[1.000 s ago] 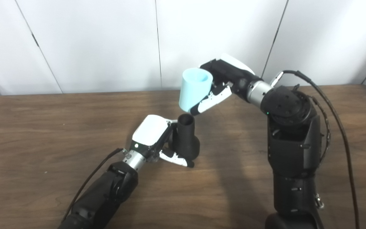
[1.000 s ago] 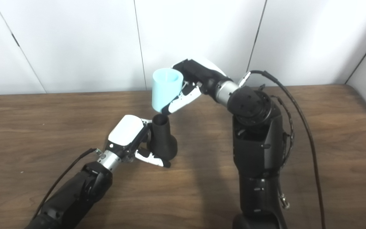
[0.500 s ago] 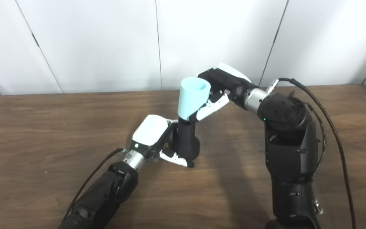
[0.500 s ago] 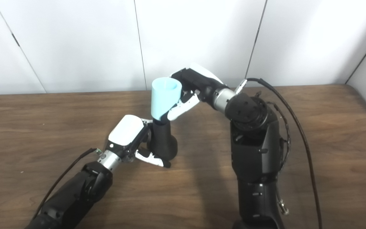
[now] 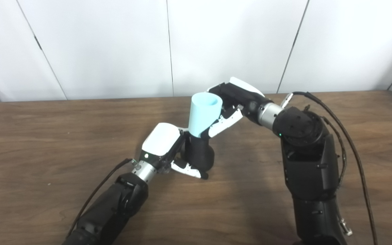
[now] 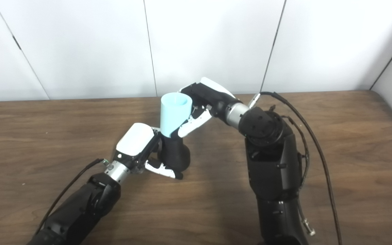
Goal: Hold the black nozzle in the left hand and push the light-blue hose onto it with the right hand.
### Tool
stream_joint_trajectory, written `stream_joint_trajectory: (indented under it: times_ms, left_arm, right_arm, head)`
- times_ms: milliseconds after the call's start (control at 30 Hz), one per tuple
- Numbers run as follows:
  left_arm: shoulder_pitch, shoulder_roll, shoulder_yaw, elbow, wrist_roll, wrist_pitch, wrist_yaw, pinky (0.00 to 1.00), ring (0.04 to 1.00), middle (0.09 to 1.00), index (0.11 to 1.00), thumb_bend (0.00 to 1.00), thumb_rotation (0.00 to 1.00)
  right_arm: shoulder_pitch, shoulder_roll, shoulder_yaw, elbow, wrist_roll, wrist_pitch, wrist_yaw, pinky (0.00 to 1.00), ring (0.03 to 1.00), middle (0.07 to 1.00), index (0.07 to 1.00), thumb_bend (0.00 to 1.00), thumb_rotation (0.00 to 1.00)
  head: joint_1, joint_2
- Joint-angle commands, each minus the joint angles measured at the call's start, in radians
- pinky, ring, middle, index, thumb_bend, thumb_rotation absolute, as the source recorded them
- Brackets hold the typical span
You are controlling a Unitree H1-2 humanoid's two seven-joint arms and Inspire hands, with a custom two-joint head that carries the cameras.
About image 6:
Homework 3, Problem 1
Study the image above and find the black and white right hand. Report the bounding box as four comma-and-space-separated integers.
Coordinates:
177, 77, 244, 138

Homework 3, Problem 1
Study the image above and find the black and white left hand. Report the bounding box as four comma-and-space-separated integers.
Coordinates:
114, 123, 184, 180

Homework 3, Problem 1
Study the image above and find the light blue cylinder cup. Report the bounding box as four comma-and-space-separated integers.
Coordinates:
160, 92, 193, 138

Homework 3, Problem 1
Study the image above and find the thick black right wrist cable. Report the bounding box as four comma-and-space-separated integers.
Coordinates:
249, 91, 343, 245

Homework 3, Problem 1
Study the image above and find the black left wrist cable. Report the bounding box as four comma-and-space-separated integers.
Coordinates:
34, 158, 110, 235

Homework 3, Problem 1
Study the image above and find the thin cable bundle with metal plug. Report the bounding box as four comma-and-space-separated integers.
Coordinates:
269, 105, 316, 236

